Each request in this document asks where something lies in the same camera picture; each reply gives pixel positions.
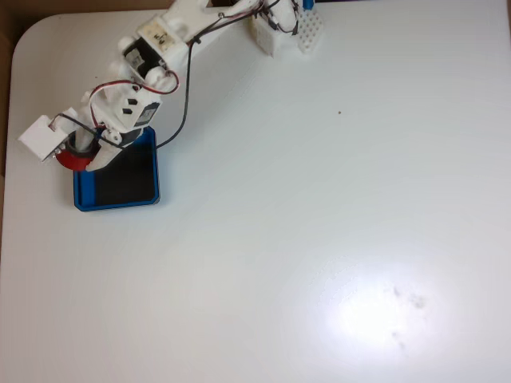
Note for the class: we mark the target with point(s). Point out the red tape roll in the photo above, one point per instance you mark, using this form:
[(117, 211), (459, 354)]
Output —
[(74, 163)]

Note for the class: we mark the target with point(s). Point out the blue square box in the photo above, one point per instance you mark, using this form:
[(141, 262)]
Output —
[(80, 191)]

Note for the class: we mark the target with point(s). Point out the blue clamp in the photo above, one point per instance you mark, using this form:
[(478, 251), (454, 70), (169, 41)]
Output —
[(308, 5)]

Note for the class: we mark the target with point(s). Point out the white square camera box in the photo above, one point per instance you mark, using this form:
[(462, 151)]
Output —
[(42, 137)]

